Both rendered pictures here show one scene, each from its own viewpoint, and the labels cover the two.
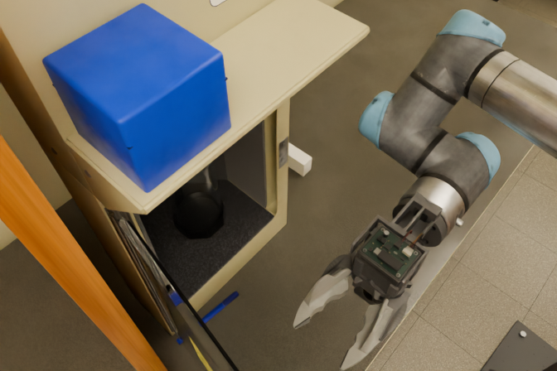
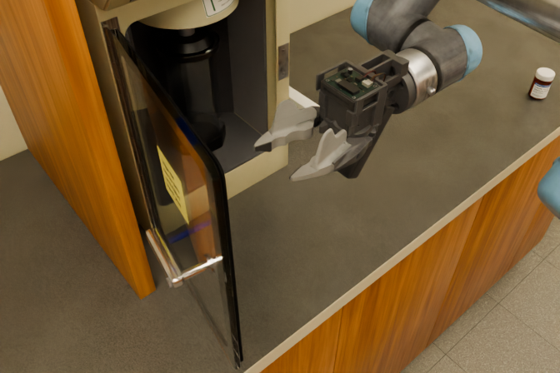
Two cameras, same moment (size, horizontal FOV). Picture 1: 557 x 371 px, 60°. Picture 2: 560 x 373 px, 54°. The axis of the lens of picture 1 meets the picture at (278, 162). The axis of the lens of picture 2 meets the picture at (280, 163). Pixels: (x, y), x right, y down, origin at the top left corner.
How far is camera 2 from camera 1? 0.34 m
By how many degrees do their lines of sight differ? 11
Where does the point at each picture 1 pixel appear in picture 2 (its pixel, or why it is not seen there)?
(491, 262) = (537, 309)
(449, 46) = not seen: outside the picture
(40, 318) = (32, 213)
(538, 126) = not seen: outside the picture
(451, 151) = (431, 32)
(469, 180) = (444, 52)
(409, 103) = not seen: outside the picture
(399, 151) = (383, 35)
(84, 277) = (69, 22)
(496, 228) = (545, 274)
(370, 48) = not seen: hidden behind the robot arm
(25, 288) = (23, 188)
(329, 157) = not seen: hidden behind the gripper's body
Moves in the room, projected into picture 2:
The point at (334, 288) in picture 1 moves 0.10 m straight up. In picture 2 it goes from (299, 126) to (301, 58)
